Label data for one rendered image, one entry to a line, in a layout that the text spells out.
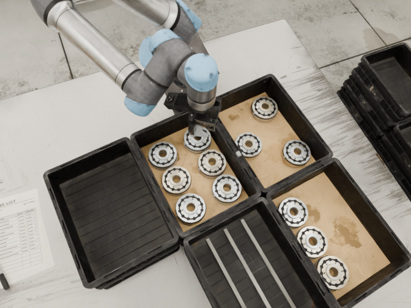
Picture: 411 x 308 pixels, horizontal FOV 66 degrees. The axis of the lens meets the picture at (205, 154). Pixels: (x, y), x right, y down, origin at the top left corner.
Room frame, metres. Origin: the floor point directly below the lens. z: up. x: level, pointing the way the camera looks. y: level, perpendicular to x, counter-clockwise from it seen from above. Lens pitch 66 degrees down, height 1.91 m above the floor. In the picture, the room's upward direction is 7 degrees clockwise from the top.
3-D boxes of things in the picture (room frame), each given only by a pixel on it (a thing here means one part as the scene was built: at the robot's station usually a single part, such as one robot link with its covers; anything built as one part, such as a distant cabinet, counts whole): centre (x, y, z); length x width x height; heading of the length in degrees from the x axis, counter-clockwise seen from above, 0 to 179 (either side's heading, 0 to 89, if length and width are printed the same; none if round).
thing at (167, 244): (0.23, 0.28, 0.92); 0.40 x 0.30 x 0.02; 35
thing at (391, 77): (1.19, -1.01, 0.37); 0.40 x 0.30 x 0.45; 29
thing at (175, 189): (0.36, 0.09, 0.86); 0.10 x 0.10 x 0.01
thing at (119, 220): (0.23, 0.28, 0.87); 0.40 x 0.30 x 0.11; 35
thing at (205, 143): (0.54, 0.04, 0.86); 0.10 x 0.10 x 0.01
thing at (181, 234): (0.40, 0.03, 0.92); 0.40 x 0.30 x 0.02; 35
